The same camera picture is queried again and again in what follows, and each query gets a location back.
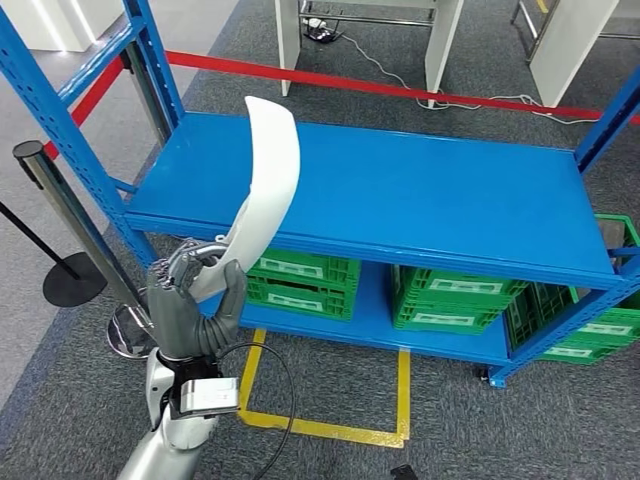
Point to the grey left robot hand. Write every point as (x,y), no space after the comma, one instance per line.
(175,318)

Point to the white curved plastic part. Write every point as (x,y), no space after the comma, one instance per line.
(272,172)

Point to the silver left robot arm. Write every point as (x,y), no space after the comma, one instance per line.
(164,450)

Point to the blue metal shelf rack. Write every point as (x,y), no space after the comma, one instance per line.
(400,192)

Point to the white desk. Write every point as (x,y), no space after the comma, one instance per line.
(287,40)

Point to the red barrier belt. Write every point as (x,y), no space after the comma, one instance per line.
(350,84)

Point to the white platform block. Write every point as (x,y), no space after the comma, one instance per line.
(50,23)

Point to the black power strip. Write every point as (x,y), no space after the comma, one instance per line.
(320,32)

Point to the white desk side panel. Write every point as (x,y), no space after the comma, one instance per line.
(564,46)

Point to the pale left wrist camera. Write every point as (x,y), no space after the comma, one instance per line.
(210,396)

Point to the chrome stanchion post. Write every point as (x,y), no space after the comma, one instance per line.
(147,99)
(75,222)

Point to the black robot bracket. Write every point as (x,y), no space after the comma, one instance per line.
(402,473)

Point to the steel frame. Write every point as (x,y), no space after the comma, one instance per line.
(530,30)

